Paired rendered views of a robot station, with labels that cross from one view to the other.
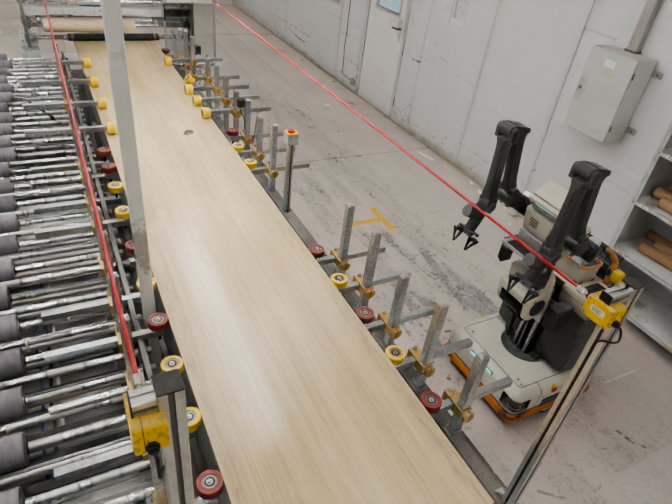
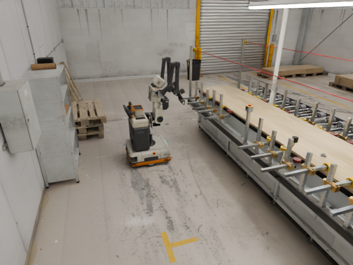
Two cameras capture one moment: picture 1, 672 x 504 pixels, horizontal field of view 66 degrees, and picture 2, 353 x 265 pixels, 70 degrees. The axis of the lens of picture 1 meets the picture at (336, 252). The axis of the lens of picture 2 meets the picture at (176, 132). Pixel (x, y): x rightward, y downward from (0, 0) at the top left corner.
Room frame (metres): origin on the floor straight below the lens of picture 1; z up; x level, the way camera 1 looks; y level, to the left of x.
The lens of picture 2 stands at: (5.89, 0.17, 2.23)
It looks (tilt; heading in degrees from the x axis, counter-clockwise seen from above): 25 degrees down; 194
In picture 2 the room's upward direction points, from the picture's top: straight up
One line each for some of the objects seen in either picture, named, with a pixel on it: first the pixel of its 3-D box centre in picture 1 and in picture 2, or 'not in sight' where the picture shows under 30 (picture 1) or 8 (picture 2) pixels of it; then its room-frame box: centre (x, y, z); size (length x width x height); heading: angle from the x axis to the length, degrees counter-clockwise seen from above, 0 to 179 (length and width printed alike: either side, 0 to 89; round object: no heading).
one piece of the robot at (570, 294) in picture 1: (553, 302); (140, 126); (2.38, -1.28, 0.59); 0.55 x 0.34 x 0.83; 31
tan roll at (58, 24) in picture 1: (113, 25); not in sight; (5.18, 2.43, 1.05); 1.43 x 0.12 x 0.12; 121
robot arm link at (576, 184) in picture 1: (566, 214); (168, 71); (1.91, -0.92, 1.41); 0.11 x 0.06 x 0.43; 31
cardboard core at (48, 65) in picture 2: not in sight; (43, 66); (2.89, -2.42, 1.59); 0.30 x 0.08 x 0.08; 121
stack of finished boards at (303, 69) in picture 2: not in sight; (292, 69); (-5.15, 2.26, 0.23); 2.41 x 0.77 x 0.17; 123
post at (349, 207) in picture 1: (344, 244); (220, 109); (2.17, -0.04, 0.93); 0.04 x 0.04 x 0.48; 31
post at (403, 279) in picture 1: (394, 316); (207, 102); (1.74, -0.30, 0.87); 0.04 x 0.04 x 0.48; 31
